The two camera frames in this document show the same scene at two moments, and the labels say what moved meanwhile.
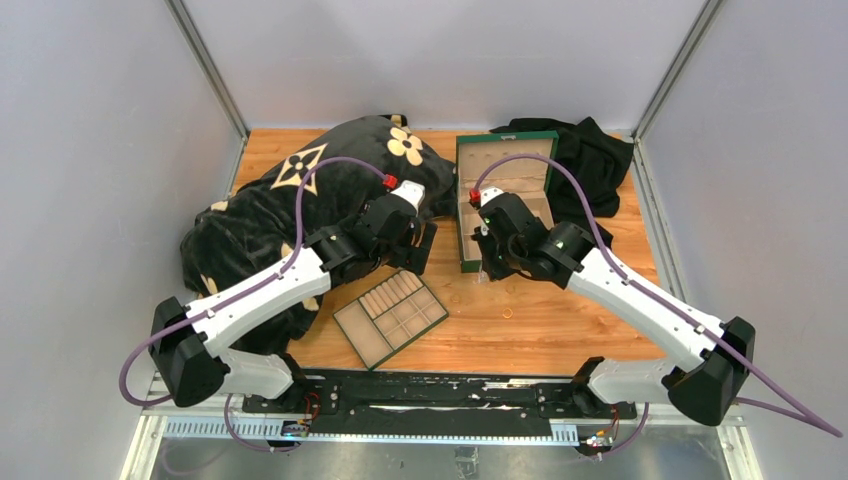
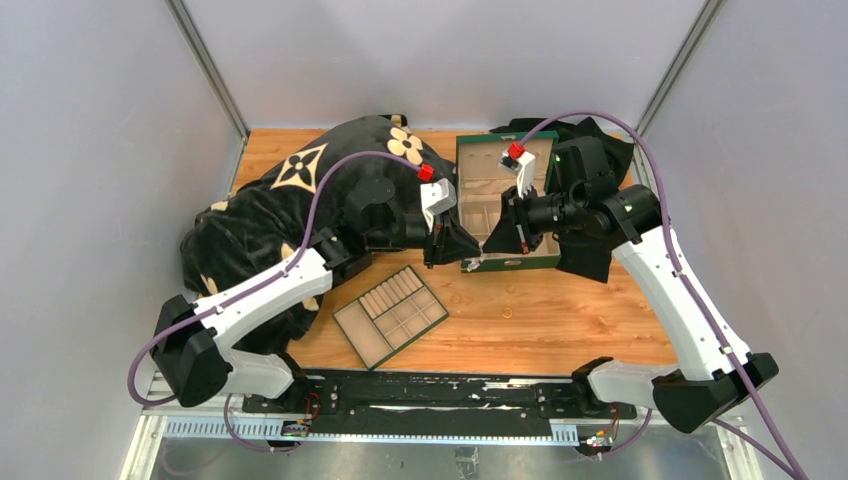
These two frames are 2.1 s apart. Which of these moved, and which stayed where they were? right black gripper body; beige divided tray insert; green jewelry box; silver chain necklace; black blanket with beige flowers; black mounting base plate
Moved: silver chain necklace; right black gripper body
Stayed: green jewelry box; black mounting base plate; black blanket with beige flowers; beige divided tray insert
